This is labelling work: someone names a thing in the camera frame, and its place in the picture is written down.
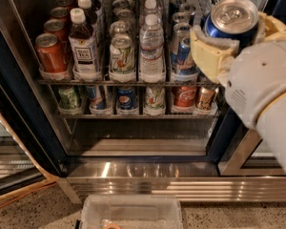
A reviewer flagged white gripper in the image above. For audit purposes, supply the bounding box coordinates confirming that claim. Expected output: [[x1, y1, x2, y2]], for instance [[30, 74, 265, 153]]
[[190, 11, 286, 129]]

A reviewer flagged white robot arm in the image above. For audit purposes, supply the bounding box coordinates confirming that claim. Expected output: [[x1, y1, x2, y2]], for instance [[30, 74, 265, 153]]
[[190, 12, 286, 174]]

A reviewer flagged red bull can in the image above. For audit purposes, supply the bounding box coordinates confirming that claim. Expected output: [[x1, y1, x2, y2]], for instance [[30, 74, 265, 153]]
[[170, 22, 192, 64], [175, 36, 195, 75]]

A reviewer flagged front Red Bull can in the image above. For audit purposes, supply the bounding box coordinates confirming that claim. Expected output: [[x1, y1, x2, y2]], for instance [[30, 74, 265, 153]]
[[175, 36, 195, 75]]

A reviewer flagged lower shelf gold can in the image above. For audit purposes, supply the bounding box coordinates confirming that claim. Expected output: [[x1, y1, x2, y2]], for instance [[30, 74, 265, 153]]
[[195, 87, 218, 111]]

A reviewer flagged lower shelf Coca-Cola can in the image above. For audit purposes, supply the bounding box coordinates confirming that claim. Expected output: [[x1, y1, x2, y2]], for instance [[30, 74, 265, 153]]
[[173, 86, 197, 107]]

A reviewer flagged lower shelf 7up can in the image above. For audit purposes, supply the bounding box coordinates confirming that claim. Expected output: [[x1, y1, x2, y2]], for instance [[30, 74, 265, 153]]
[[145, 87, 165, 110]]

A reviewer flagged lower shelf Pepsi can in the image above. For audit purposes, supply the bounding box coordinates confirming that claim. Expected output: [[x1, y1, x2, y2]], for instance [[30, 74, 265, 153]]
[[117, 87, 135, 110]]

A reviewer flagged lower shelf blue slim can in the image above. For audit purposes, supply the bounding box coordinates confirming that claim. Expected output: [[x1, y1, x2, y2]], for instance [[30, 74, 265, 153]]
[[86, 85, 106, 110]]

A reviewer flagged lower shelf green can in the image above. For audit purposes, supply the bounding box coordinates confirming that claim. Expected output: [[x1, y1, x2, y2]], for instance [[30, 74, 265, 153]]
[[58, 86, 81, 110]]

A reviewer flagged orange soda can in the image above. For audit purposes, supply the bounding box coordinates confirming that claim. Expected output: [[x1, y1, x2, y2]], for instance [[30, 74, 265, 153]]
[[51, 7, 69, 24], [44, 19, 70, 52], [35, 33, 68, 73]]

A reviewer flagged front orange soda can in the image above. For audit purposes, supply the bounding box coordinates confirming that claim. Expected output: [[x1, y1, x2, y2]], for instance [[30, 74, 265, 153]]
[[35, 33, 68, 73]]

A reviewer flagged open fridge glass door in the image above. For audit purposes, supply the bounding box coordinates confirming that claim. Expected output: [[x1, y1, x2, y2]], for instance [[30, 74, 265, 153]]
[[0, 86, 58, 209]]

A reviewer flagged front clear water bottle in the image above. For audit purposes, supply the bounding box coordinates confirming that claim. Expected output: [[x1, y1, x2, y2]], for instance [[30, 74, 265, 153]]
[[139, 14, 164, 75]]

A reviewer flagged front tea bottle white cap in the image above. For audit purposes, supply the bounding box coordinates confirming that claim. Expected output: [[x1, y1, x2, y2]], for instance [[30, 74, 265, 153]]
[[69, 8, 99, 73]]

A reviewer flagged clear plastic bin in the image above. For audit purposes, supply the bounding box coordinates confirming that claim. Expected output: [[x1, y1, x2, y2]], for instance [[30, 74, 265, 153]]
[[76, 195, 183, 229]]

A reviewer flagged top wire fridge shelf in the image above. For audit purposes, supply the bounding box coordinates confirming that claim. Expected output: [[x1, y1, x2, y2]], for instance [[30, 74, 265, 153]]
[[37, 0, 251, 88]]

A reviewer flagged wire fridge shelf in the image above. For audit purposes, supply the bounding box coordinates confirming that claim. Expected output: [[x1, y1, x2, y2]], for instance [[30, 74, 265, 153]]
[[57, 94, 220, 119], [37, 0, 251, 88]]

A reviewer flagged lower wire fridge shelf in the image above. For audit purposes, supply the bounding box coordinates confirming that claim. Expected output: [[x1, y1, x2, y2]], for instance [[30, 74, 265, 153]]
[[57, 94, 220, 119]]

